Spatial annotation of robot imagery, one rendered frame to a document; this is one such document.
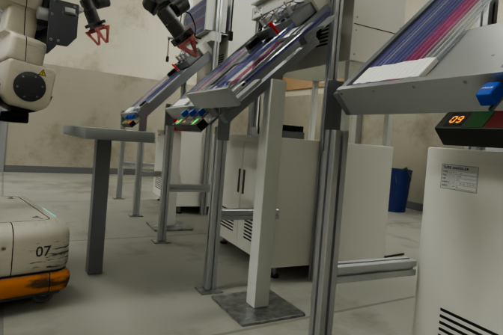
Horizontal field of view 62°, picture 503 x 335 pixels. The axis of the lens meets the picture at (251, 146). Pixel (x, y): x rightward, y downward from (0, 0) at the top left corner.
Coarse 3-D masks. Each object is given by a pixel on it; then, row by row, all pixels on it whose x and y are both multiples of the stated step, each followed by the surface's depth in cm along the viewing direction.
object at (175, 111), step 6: (168, 108) 215; (174, 108) 206; (180, 108) 198; (186, 108) 191; (192, 108) 184; (204, 108) 171; (210, 108) 165; (174, 114) 215; (180, 114) 206; (210, 114) 171; (216, 114) 165
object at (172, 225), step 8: (176, 120) 257; (176, 136) 262; (176, 144) 262; (176, 152) 262; (176, 160) 263; (176, 168) 263; (176, 176) 263; (176, 192) 264; (168, 200) 262; (176, 200) 264; (168, 208) 262; (168, 216) 262; (152, 224) 263; (168, 224) 263; (176, 224) 268; (184, 224) 270
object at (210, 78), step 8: (232, 56) 231; (240, 56) 215; (224, 64) 225; (232, 64) 213; (216, 72) 221; (224, 72) 211; (208, 80) 216; (200, 88) 211; (184, 96) 221; (176, 104) 218; (184, 104) 203
